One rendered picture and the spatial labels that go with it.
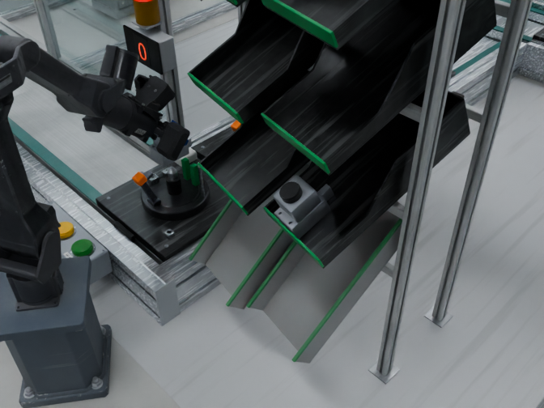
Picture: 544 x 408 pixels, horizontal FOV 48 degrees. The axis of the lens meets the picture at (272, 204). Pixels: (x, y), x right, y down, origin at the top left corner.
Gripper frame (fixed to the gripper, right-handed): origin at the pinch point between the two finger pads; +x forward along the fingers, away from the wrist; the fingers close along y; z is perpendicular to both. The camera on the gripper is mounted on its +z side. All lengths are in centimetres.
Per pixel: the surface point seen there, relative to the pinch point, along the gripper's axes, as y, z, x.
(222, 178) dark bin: -24.4, 0.0, -9.2
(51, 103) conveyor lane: 61, -13, 17
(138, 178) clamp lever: -0.6, -10.2, -2.0
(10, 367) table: -5, -49, -13
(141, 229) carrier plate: -2.8, -19.4, 2.9
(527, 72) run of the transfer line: -19, 61, 103
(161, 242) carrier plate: -8.6, -18.9, 3.4
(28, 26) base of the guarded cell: 123, -1, 38
